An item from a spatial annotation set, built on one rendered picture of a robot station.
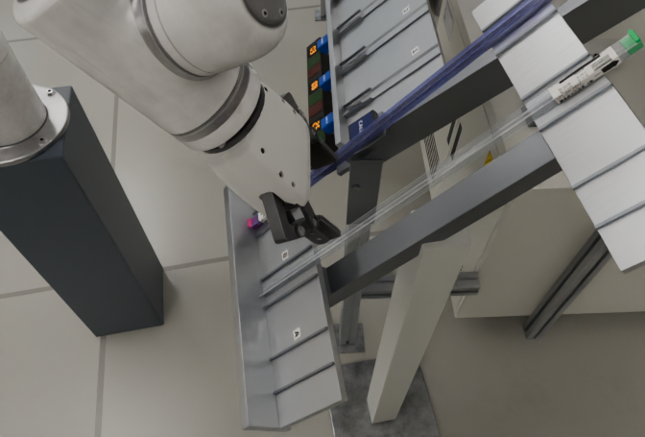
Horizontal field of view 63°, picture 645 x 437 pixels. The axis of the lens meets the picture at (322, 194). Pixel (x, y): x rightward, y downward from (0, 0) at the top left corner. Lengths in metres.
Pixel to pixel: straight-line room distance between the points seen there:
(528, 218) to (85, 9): 0.90
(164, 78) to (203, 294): 1.22
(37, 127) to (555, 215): 0.95
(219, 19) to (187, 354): 1.24
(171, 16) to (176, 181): 1.48
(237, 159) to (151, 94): 0.09
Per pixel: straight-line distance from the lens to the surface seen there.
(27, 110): 0.99
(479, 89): 0.79
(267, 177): 0.44
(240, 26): 0.32
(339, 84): 0.96
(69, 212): 1.10
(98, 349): 1.57
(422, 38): 0.89
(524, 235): 1.14
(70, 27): 0.36
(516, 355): 1.53
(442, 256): 0.66
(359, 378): 1.42
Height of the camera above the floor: 1.36
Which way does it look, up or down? 53 degrees down
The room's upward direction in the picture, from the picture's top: straight up
